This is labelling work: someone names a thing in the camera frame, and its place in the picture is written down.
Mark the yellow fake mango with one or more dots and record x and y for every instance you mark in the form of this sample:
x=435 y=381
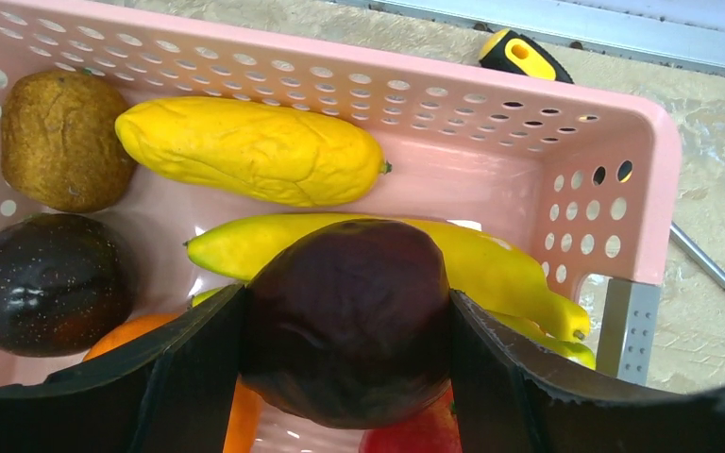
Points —
x=281 y=155

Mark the black handled screwdriver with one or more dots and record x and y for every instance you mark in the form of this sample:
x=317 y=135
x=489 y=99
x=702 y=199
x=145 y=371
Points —
x=512 y=52

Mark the pink plastic basket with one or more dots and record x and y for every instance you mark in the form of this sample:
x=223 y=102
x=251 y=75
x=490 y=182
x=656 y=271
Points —
x=581 y=179

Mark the dark maroon fake fruit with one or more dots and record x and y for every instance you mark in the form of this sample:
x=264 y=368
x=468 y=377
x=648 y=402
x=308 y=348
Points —
x=349 y=327

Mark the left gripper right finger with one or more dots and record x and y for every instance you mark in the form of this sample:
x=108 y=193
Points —
x=514 y=395

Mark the brown fake kiwi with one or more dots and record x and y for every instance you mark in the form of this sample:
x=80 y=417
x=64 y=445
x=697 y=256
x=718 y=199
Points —
x=58 y=142

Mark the dark purple fake fruit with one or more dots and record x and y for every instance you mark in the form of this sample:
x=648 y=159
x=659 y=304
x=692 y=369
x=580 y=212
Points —
x=66 y=281

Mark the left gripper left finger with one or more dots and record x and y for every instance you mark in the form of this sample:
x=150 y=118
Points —
x=170 y=390

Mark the yellow fake banana bunch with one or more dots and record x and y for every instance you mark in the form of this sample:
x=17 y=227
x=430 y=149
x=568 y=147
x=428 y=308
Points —
x=494 y=273

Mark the red fake apple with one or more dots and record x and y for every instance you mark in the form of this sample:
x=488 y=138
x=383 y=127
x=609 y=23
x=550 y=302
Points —
x=433 y=430

